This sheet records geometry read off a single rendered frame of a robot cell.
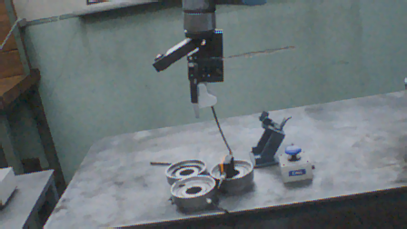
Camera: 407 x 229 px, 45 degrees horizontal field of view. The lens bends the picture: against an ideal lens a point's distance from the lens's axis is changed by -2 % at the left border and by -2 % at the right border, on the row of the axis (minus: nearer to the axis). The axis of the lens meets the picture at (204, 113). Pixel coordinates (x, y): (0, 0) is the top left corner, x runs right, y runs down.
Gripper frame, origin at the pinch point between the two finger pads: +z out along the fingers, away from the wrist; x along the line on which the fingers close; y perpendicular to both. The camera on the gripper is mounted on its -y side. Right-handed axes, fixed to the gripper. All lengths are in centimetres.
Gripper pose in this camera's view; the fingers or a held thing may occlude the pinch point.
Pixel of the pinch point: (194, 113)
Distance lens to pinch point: 119.3
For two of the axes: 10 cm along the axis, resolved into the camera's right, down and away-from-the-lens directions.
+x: 0.4, -3.4, 9.4
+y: 10.0, -0.2, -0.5
